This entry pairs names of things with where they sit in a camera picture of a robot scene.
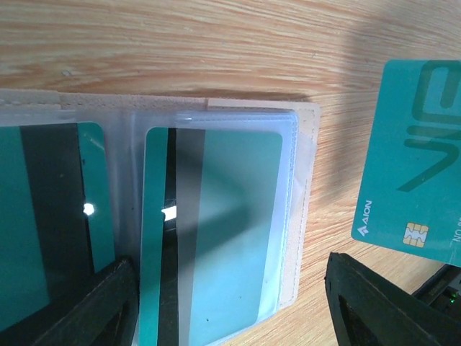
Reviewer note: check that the beige card holder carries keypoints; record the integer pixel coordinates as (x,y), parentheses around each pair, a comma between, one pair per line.
(130,220)

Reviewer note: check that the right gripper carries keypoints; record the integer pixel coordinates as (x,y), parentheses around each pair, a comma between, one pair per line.
(442,291)

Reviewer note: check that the teal credit card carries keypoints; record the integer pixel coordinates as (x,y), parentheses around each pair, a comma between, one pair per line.
(409,198)
(213,233)
(56,220)

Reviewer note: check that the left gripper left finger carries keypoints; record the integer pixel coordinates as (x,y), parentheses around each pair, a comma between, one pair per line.
(102,312)

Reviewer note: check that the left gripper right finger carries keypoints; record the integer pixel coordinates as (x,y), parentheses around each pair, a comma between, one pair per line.
(367,309)

